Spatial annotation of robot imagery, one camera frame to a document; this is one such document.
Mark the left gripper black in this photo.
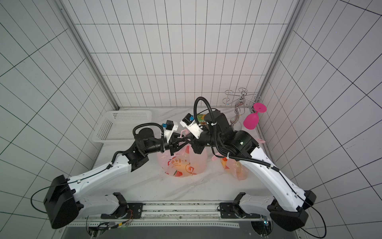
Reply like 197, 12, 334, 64
145, 132, 192, 156

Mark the pink plastic bag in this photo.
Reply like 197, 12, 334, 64
211, 131, 259, 181
157, 146, 208, 176

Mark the yellow banana bunch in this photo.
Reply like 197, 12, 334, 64
173, 163, 196, 177
220, 158, 242, 178

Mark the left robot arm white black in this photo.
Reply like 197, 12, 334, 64
43, 122, 195, 229

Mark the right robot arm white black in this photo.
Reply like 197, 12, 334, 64
181, 97, 316, 232

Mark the green snack packet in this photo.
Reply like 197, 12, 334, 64
197, 114, 207, 125

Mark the magenta plastic wine glass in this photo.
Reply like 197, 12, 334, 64
243, 103, 267, 130

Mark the white plastic basket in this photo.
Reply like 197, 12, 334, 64
92, 110, 152, 143

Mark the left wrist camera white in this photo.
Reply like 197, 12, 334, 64
162, 120, 178, 142

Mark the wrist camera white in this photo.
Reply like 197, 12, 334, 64
162, 120, 178, 142
180, 113, 206, 139

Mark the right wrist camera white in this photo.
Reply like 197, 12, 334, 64
180, 113, 206, 139

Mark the chrome wire glass rack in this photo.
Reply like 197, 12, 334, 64
222, 88, 261, 126

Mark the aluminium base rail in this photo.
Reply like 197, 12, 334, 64
67, 201, 273, 232

